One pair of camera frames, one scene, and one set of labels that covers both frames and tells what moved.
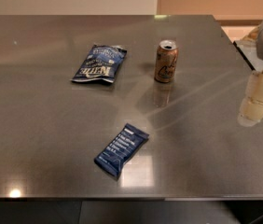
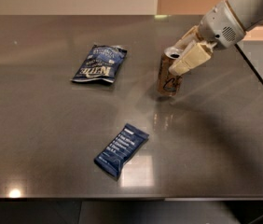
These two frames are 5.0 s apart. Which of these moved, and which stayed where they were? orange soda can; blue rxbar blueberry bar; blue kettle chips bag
Moved: orange soda can
Stayed: blue kettle chips bag; blue rxbar blueberry bar
